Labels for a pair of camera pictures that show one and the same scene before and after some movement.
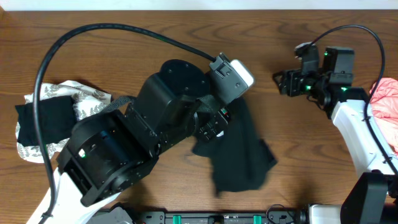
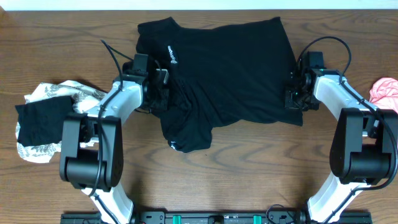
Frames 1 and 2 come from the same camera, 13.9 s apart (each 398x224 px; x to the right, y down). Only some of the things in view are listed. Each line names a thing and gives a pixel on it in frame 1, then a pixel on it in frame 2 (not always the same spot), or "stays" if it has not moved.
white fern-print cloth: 88,101 stays
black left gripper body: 214,124 -> 158,100
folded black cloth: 58,118 stays
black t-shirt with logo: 239,160 -> 221,74
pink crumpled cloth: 384,98 stays
